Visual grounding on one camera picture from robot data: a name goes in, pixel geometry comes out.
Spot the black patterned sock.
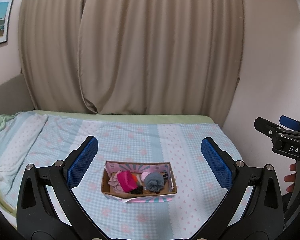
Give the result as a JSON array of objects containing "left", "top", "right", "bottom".
[{"left": 162, "top": 171, "right": 169, "bottom": 183}]

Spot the light pink cloth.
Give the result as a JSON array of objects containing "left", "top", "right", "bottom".
[{"left": 141, "top": 172, "right": 151, "bottom": 181}]

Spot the grey fleece cloth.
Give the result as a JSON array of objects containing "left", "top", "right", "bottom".
[{"left": 144, "top": 172, "right": 165, "bottom": 193}]

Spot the orange pompom toy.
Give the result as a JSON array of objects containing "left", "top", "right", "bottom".
[{"left": 132, "top": 174, "right": 139, "bottom": 184}]

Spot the person's right hand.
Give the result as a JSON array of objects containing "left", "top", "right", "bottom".
[{"left": 284, "top": 163, "right": 297, "bottom": 193}]

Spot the cardboard box with pink lining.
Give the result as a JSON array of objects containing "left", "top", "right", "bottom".
[{"left": 101, "top": 161, "right": 178, "bottom": 203}]

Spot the blue pink patterned bedspread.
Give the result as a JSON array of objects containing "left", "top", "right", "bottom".
[{"left": 0, "top": 112, "right": 241, "bottom": 239}]

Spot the green mattress sheet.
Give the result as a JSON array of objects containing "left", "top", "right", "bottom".
[{"left": 34, "top": 110, "right": 215, "bottom": 124}]

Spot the beige headboard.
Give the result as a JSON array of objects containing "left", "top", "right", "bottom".
[{"left": 0, "top": 74, "right": 34, "bottom": 115}]

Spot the beige curtain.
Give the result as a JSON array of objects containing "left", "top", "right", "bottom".
[{"left": 18, "top": 0, "right": 244, "bottom": 125}]

